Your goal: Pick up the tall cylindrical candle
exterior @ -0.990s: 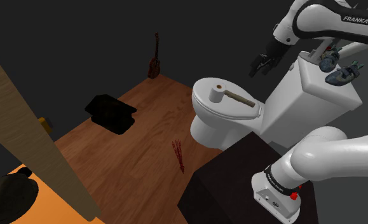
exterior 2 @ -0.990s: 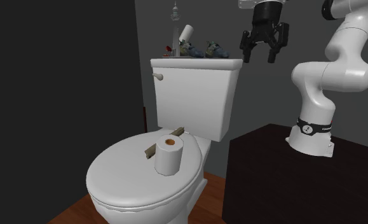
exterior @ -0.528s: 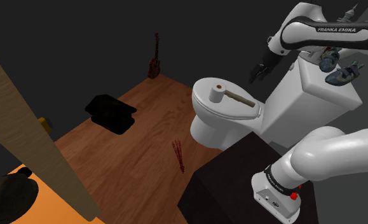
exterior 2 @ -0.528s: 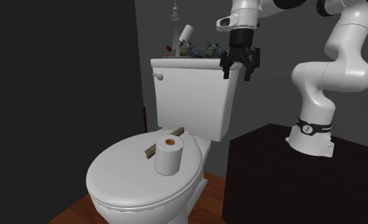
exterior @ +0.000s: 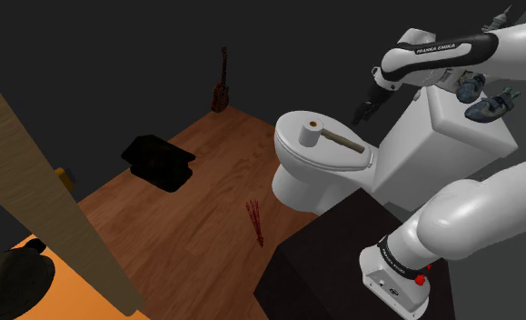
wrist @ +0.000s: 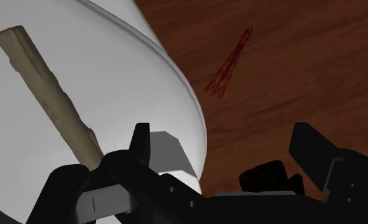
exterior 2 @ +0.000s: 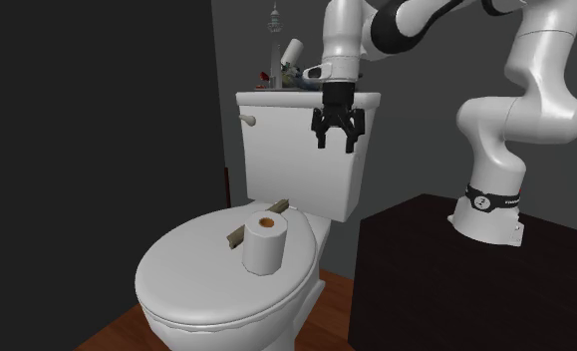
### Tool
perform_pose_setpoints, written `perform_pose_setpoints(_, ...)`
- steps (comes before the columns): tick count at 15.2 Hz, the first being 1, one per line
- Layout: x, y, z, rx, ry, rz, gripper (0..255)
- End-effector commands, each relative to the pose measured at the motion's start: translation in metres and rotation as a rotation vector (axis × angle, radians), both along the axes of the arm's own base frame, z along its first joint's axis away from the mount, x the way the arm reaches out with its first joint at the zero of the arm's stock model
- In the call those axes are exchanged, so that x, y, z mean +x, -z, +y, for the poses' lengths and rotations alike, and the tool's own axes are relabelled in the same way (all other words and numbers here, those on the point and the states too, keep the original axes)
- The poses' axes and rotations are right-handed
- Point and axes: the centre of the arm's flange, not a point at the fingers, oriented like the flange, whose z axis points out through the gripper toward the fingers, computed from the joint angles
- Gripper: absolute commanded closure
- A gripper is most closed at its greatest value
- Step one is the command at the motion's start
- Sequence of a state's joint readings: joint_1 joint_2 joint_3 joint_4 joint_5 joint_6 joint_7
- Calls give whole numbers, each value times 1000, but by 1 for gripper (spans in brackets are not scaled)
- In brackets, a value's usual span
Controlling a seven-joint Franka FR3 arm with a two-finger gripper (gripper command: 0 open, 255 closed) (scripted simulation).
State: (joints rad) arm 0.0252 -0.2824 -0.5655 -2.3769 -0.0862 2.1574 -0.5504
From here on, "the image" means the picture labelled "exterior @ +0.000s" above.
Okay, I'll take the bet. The white toilet paper roll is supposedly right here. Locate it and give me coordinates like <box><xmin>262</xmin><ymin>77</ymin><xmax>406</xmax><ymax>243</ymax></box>
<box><xmin>298</xmin><ymin>120</ymin><xmax>324</xmax><ymax>148</ymax></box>

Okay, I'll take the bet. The blue grey round figure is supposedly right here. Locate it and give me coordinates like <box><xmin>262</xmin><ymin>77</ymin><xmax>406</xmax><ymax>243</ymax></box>
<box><xmin>455</xmin><ymin>73</ymin><xmax>487</xmax><ymax>105</ymax></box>

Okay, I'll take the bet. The blue grey long figure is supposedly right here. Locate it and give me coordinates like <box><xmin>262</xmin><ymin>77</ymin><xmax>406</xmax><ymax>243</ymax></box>
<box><xmin>464</xmin><ymin>86</ymin><xmax>521</xmax><ymax>123</ymax></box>

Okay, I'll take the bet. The grey spiky figure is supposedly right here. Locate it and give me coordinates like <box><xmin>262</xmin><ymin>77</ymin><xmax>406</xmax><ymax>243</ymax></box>
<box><xmin>481</xmin><ymin>4</ymin><xmax>514</xmax><ymax>33</ymax></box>

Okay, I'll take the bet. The dark red guitar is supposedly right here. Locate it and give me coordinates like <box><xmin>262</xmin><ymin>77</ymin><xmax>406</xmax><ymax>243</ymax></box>
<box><xmin>210</xmin><ymin>45</ymin><xmax>231</xmax><ymax>114</ymax></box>

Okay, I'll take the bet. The red twig bundle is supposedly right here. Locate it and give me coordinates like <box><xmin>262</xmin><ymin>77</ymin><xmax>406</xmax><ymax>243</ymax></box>
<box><xmin>244</xmin><ymin>199</ymin><xmax>265</xmax><ymax>248</ymax></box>

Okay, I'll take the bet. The dark robot stand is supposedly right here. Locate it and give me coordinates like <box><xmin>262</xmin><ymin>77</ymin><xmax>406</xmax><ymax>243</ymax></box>
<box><xmin>253</xmin><ymin>187</ymin><xmax>457</xmax><ymax>320</ymax></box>

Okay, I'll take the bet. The black box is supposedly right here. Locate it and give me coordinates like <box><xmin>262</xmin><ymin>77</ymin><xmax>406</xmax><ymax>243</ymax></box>
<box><xmin>120</xmin><ymin>134</ymin><xmax>197</xmax><ymax>194</ymax></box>

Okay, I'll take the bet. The yellow door knob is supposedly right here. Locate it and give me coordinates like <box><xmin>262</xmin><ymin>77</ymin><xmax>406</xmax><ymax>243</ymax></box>
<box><xmin>54</xmin><ymin>166</ymin><xmax>76</xmax><ymax>193</ymax></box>

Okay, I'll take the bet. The light wooden door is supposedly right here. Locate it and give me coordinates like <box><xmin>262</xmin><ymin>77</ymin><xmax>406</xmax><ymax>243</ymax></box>
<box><xmin>0</xmin><ymin>62</ymin><xmax>146</xmax><ymax>318</ymax></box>

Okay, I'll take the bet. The black round object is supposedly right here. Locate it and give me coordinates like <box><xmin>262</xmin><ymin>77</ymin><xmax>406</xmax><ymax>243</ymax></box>
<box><xmin>0</xmin><ymin>238</ymin><xmax>56</xmax><ymax>320</ymax></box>

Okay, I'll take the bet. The brown wooden handled tool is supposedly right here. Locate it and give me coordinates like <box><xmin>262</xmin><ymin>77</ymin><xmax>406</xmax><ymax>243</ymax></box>
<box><xmin>322</xmin><ymin>128</ymin><xmax>366</xmax><ymax>155</ymax></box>

